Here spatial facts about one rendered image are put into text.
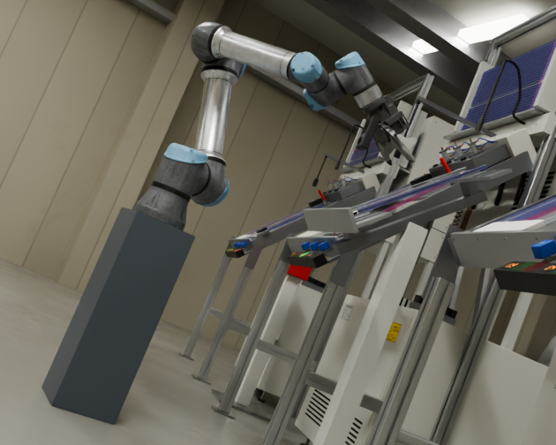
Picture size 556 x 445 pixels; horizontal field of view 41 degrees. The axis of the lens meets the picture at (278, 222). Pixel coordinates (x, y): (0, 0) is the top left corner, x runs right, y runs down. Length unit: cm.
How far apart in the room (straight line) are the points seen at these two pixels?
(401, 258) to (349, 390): 39
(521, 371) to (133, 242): 132
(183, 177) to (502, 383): 122
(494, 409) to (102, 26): 472
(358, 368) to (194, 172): 70
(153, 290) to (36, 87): 428
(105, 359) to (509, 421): 131
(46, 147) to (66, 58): 72
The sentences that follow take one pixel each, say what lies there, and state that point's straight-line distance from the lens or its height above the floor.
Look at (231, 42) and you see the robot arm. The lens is 218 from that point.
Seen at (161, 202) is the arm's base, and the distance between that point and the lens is 205.
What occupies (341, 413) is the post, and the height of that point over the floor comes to 26.
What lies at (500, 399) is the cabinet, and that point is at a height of 46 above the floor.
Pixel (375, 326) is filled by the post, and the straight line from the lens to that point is 204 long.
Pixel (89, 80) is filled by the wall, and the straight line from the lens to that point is 626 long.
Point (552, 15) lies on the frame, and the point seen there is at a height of 186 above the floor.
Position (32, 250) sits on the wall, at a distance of 618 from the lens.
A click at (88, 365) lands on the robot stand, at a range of 203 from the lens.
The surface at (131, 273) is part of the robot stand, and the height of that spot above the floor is 39.
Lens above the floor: 44
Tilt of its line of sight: 6 degrees up
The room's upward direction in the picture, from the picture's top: 23 degrees clockwise
